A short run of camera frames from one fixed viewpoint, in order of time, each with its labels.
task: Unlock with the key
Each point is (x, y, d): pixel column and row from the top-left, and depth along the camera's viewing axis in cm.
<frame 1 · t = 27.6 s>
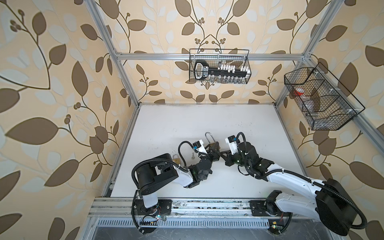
left hand: (218, 144, 81), fingers open
right hand: (220, 154, 82), fingers closed
small silver key: (193, 157, 94), on the table

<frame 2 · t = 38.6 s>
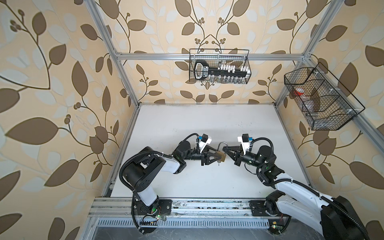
left hand: (221, 156, 74), fingers open
right hand: (224, 150, 73), fingers closed
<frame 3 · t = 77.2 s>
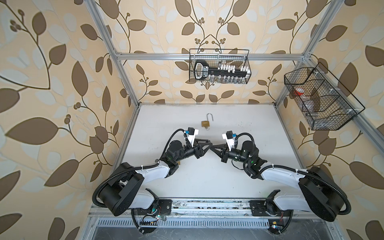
left hand: (211, 143, 74), fingers open
right hand: (211, 149, 76), fingers closed
large brass padlock: (204, 123, 110), on the table
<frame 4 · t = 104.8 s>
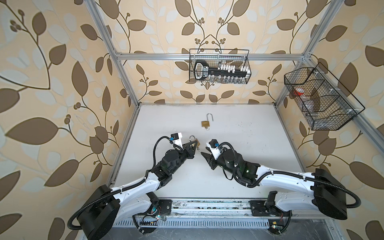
left hand: (198, 141, 76), fingers closed
right hand: (204, 151, 75), fingers open
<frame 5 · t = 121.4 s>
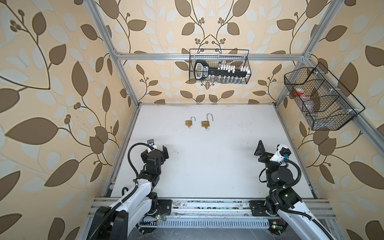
left hand: (156, 147, 86), fingers open
right hand: (269, 145, 74), fingers open
small brass padlock: (189, 122, 110), point 2 cm above the table
